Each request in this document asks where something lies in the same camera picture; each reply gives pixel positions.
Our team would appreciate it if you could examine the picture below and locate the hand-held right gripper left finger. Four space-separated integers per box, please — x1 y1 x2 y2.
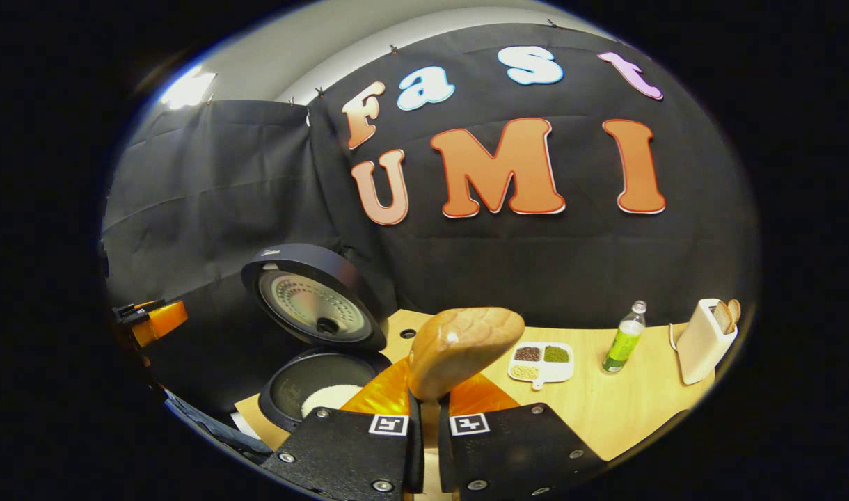
261 358 425 500

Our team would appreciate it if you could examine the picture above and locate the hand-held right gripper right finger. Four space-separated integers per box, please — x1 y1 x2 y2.
437 372 608 500

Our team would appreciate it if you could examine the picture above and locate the wooden spoon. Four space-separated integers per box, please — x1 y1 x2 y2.
406 306 527 484

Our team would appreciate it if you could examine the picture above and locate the dark grey rice cooker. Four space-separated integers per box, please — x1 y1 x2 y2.
241 243 392 432

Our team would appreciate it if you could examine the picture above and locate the white divided dish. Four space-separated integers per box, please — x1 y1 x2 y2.
508 341 576 390

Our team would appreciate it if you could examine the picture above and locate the white blue paper sheet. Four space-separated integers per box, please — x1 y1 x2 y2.
230 411 262 440

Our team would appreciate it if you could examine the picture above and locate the dark blue cloth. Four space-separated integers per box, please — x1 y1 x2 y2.
164 390 276 463

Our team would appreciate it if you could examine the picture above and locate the green drink bottle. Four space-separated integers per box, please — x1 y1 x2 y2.
602 301 648 374

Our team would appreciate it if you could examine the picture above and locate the black backdrop cloth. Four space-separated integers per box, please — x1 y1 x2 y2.
101 23 759 411

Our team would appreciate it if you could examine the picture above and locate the white toaster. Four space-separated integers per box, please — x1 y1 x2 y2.
675 298 740 385

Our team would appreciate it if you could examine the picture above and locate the ceiling light panel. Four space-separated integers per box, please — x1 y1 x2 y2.
161 70 216 109

